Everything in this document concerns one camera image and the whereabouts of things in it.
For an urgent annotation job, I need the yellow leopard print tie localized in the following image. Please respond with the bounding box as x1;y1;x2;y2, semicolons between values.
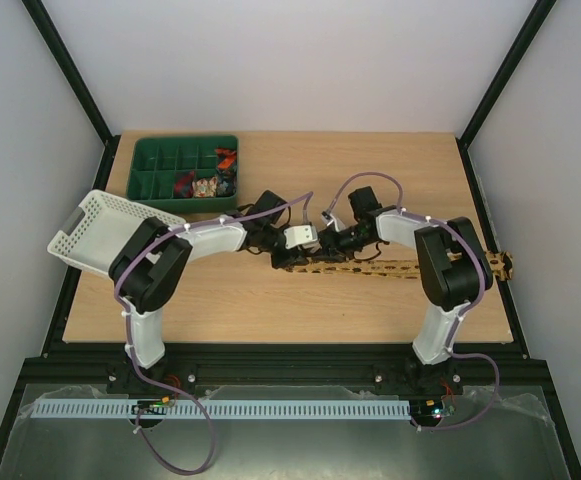
286;252;514;281

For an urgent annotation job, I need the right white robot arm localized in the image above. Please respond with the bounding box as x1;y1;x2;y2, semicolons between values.
319;187;493;392

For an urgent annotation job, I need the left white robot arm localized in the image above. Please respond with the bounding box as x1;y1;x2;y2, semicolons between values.
108;191;317;369

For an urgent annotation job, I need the blue patterned rolled tie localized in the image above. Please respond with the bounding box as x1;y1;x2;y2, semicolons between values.
217;170;237;197

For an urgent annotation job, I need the colourful patterned rolled tie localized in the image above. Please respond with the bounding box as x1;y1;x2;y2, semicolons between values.
192;176;218;198

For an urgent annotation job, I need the red orange rolled tie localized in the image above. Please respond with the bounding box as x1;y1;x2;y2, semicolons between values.
215;148;237;170

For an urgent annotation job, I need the dark red rolled tie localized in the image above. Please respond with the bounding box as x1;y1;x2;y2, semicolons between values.
173;170;196;198

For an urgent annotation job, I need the green compartment tray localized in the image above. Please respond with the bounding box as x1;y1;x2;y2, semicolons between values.
126;134;239;214

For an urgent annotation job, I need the white perforated plastic basket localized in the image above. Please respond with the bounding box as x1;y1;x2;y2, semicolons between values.
47;190;183;278

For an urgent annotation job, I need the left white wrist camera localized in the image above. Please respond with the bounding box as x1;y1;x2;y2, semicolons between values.
283;224;318;250

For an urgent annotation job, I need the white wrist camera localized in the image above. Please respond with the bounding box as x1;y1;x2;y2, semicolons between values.
283;224;318;250
321;211;347;232

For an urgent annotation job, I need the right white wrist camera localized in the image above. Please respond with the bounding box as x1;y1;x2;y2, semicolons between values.
321;211;347;232

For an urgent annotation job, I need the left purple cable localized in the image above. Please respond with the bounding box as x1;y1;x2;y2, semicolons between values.
113;191;316;473

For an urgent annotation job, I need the purple cable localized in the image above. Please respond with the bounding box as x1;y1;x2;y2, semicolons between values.
113;191;316;473
322;171;501;432

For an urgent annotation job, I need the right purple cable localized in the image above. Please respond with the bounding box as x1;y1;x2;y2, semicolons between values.
322;171;501;432

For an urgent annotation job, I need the light blue cable duct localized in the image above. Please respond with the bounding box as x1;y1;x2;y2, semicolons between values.
31;399;411;421

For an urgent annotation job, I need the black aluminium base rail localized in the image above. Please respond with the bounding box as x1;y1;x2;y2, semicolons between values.
15;343;555;397

